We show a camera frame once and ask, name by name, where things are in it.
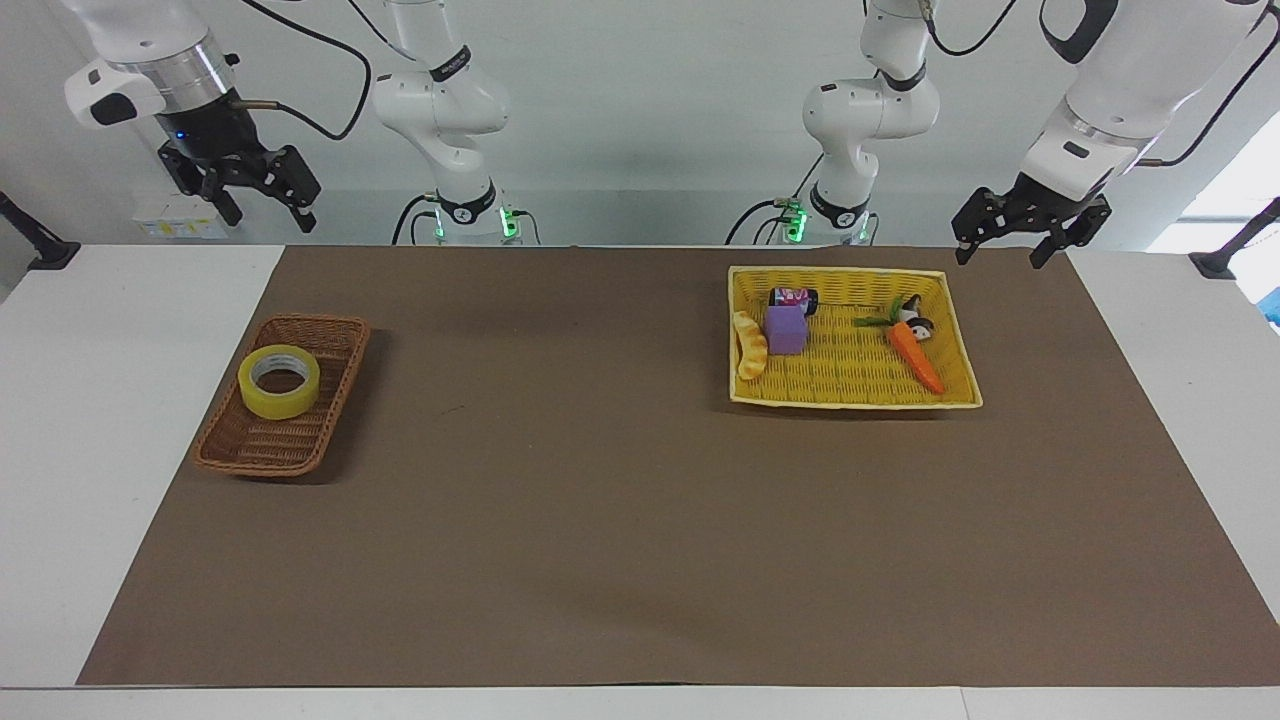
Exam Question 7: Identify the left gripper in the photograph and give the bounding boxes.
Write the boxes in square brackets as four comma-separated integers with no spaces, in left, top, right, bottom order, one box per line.
[950,171,1114,271]

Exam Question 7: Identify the black stand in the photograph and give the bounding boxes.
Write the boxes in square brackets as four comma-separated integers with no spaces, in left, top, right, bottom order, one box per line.
[0,190,82,272]
[1188,196,1280,280]

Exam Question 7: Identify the white wall box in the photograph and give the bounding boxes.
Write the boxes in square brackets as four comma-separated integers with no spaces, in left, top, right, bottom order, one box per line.
[133,194,229,242]

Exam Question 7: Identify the brown wicker basket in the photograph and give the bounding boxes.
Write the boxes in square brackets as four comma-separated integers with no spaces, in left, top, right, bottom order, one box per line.
[193,314,372,479]

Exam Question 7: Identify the yellow woven basket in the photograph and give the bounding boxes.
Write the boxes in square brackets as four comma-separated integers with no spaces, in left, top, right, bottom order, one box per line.
[727,265,984,411]

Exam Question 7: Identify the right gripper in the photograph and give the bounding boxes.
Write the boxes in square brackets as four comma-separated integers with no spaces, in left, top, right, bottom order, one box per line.
[155,96,323,235]

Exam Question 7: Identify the yellow tape roll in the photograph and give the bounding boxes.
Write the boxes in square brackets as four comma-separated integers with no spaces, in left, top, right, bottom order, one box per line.
[237,344,322,421]

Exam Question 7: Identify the yellow toy bread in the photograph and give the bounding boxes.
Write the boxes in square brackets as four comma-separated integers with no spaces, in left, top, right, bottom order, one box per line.
[733,310,770,382]

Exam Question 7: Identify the orange toy carrot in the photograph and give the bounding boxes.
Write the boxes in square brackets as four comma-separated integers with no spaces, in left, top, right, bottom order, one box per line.
[852,297,947,397]

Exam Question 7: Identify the purple cube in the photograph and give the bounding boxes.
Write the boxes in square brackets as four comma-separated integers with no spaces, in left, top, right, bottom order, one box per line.
[764,304,809,356]

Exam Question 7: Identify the small black white figurine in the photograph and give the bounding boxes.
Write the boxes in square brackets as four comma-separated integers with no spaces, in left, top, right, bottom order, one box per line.
[896,294,937,344]

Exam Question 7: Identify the black cable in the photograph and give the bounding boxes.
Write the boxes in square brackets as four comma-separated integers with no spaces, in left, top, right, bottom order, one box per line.
[920,0,1021,58]
[725,197,807,247]
[1136,24,1280,169]
[391,193,443,247]
[232,0,374,142]

